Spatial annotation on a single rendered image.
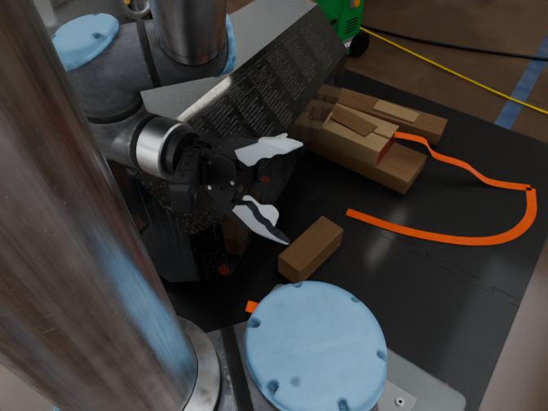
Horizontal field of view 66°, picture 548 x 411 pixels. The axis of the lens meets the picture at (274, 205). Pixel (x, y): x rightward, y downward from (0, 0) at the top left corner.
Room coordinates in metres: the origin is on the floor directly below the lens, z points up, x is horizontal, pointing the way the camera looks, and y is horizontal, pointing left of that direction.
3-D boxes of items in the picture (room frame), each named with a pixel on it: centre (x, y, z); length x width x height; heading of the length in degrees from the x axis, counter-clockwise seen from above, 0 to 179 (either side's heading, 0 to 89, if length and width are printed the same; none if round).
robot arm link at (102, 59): (0.54, 0.24, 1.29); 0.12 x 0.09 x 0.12; 107
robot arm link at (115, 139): (0.53, 0.24, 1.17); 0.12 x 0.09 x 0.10; 62
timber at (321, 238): (1.07, -0.16, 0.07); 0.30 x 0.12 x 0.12; 138
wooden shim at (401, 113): (2.04, -0.71, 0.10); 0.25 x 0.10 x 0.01; 57
